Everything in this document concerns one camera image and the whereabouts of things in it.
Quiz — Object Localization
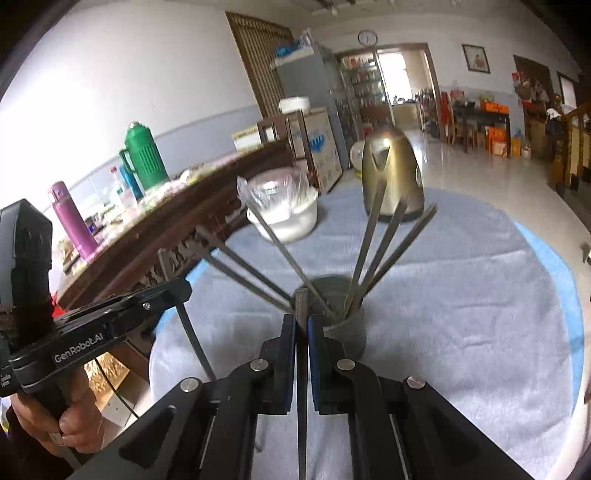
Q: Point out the blue bottle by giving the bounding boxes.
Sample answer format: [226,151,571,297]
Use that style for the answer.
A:
[119,164,144,199]

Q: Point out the wooden staircase railing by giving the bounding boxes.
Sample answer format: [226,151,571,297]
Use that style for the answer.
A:
[547,99,591,195]

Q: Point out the gold electric kettle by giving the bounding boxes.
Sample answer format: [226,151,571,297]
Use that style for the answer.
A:
[361,124,426,223]

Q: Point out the clear water bottle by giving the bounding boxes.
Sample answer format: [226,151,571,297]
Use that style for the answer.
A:
[110,167,134,208]

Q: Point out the brown wooden door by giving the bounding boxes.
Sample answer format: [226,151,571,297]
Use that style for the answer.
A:
[225,11,296,121]

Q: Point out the dark wooden side table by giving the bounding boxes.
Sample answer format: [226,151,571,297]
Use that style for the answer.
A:
[450,99,513,158]

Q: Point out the purple insulated bottle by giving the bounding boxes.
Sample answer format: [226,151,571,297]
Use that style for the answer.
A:
[50,181,100,261]

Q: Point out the tall grey cabinet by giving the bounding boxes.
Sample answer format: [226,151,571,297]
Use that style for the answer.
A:
[272,44,352,139]

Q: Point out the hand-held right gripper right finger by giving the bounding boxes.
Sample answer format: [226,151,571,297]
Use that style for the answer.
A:
[307,315,532,480]

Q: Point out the bundle of chopsticks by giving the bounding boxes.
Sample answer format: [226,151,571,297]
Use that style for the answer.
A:
[158,152,438,324]

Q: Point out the black cable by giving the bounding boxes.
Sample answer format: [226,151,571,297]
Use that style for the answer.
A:
[92,357,139,420]

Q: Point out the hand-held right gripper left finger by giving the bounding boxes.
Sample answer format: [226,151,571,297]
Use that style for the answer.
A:
[69,314,297,480]

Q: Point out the green thermos jug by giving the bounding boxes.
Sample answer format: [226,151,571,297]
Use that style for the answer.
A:
[119,121,171,191]

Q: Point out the small round fan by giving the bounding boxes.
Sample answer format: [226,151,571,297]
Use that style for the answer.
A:
[349,140,368,178]

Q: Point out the grey chopstick holder cup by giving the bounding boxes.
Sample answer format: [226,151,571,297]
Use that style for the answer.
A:
[307,275,368,358]

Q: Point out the blue table cover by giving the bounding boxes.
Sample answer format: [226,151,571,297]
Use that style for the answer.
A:
[152,222,585,384]

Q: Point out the carved dark wooden table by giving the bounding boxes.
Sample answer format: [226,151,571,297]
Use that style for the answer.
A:
[53,138,296,384]

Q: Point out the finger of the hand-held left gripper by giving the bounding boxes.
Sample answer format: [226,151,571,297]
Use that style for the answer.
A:
[53,278,193,337]

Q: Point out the white plastic basin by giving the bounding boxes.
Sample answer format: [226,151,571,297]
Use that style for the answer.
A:
[278,96,310,115]

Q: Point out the framed wall picture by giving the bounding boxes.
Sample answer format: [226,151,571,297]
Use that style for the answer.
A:
[462,44,491,73]

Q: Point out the goods display shelf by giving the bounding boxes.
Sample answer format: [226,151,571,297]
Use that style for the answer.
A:
[339,53,391,139]

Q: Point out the white cardboard box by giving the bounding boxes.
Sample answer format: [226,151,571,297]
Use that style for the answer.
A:
[231,124,264,153]

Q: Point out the blue plastic bags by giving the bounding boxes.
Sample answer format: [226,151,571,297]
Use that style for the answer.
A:
[272,30,319,61]

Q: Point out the white bowl with plastic wrap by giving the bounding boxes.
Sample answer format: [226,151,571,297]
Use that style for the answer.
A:
[237,168,320,244]

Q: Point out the white chest freezer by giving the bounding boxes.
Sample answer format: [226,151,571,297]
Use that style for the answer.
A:
[295,107,345,195]

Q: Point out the person's left forearm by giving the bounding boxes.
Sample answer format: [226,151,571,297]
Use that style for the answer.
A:
[0,406,75,480]

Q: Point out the person's left hand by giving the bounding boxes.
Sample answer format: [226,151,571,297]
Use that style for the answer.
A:
[9,369,105,456]

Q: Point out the dark wooden chair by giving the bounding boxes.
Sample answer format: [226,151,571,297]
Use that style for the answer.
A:
[256,113,310,162]

